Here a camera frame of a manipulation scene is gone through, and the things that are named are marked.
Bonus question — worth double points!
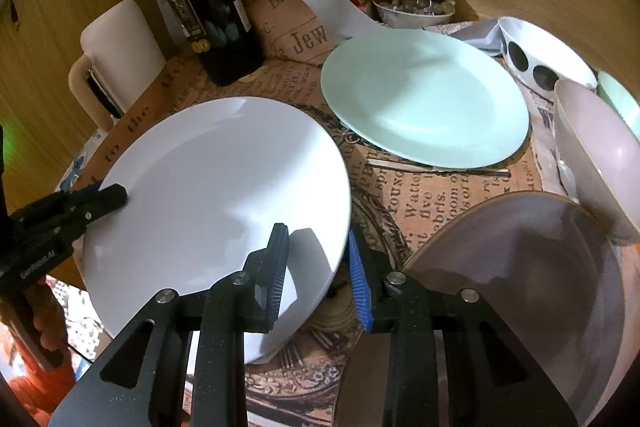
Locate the white bowl with black dots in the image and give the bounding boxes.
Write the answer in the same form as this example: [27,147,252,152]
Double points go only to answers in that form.
[497,16,598,90]

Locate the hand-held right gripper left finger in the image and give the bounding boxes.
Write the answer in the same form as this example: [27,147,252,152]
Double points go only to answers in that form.
[47,223,291,427]

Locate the pink bowl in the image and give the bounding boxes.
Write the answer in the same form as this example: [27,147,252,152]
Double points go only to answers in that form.
[552,78,640,244]

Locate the person's left forearm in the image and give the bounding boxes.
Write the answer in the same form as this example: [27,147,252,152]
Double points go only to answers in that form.
[0,322,76,414]

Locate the mint green bowl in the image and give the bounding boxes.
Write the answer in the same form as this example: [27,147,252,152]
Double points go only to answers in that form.
[597,71,640,140]

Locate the newspaper print tablecloth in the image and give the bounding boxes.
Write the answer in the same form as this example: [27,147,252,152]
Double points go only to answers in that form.
[55,0,601,427]

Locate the person's left hand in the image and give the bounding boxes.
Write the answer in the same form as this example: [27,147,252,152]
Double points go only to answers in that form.
[32,288,71,351]

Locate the floral print cloth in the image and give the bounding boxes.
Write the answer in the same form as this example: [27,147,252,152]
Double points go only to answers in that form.
[47,279,113,360]

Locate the small bowl of trinkets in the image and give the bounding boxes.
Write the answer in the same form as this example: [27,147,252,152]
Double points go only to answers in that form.
[372,0,457,29]

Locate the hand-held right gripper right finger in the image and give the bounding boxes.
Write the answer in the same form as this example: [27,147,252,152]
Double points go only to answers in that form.
[348,229,581,427]

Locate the cream mug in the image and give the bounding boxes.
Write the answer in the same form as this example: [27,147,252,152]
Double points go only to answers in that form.
[67,0,167,130]

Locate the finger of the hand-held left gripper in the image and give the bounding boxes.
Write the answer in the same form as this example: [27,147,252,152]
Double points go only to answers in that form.
[59,184,129,242]
[22,180,104,214]

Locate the white plate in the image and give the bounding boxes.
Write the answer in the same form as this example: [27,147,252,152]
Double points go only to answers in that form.
[81,96,352,365]

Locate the mint green plate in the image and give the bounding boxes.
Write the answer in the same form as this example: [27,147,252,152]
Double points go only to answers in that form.
[320,27,531,169]

